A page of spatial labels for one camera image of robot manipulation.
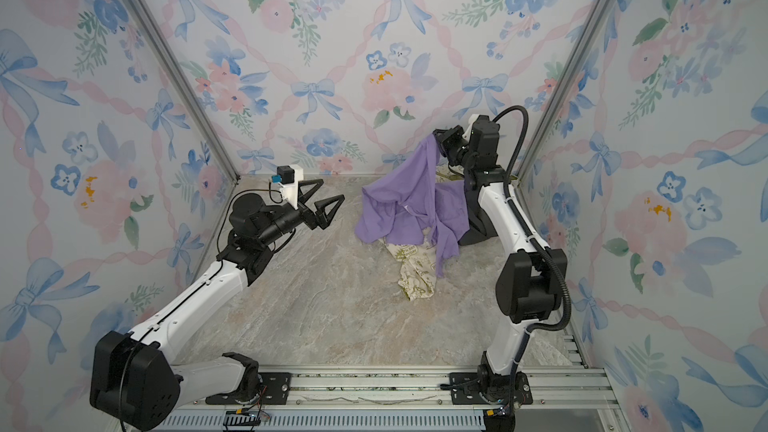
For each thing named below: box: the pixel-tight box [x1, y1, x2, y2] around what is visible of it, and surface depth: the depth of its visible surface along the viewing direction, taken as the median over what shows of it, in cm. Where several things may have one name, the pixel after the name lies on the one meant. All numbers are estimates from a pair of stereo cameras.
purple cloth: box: [355, 134, 470, 278], surface depth 97 cm
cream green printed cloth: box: [379, 227, 437, 301], surface depth 96 cm
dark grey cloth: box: [458, 180, 498, 246], surface depth 94 cm
